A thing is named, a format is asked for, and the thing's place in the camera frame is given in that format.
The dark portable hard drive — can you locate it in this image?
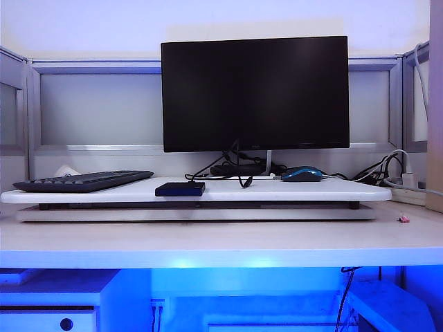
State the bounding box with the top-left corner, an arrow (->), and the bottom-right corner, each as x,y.
154,181 -> 207,198

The silver monitor stand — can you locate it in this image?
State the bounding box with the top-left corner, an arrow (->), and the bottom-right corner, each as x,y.
207,150 -> 285,179

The white desk riser board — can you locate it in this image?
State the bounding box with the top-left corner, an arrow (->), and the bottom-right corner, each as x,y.
0,175 -> 393,204

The black computer monitor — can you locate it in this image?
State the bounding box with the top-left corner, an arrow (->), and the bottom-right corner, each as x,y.
161,35 -> 350,154

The blue and grey mouse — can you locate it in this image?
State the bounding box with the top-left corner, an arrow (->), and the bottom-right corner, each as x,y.
280,165 -> 324,183

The wide grey cubicle partition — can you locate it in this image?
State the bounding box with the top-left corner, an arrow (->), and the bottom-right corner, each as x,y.
26,57 -> 405,176

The black computer keyboard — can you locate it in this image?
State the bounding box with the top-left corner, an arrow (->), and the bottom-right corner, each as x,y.
12,169 -> 155,194

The white charger plug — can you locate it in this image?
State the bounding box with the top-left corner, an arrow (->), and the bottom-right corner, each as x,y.
401,168 -> 419,188

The white power strip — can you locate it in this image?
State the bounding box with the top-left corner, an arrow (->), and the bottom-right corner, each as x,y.
383,175 -> 431,209

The blue-lit step shelf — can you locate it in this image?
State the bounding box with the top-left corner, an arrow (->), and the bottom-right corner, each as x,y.
347,279 -> 437,332

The white drawer cabinet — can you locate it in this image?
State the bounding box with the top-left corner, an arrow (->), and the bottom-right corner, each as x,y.
0,268 -> 121,332

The beige wooden cabinet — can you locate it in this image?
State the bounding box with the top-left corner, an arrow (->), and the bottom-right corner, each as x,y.
424,0 -> 443,213

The flat white board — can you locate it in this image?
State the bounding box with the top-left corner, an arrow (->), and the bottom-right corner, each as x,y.
0,268 -> 46,286

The black cable bundle with adapter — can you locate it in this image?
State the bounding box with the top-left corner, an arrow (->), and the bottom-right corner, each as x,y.
210,151 -> 289,178

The thin black desk cable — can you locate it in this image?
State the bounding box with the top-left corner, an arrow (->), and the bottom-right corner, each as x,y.
184,172 -> 224,181

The white wall socket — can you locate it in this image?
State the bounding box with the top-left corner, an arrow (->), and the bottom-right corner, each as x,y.
150,297 -> 168,332

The black cable tangle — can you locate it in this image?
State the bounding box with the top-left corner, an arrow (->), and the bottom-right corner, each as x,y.
327,151 -> 406,185

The dark cable under desk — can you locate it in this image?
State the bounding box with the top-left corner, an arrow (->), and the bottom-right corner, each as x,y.
336,265 -> 360,332

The thin white charger cable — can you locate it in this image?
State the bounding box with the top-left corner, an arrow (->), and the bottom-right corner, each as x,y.
356,149 -> 413,181

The grey side partition with cable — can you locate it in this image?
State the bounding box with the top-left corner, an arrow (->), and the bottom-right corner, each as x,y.
400,40 -> 432,154

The thick white hanging cable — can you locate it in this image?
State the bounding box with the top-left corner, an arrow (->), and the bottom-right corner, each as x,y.
413,43 -> 431,122

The grey side partition with bracket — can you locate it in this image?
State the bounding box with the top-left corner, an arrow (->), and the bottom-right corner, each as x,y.
0,46 -> 35,160

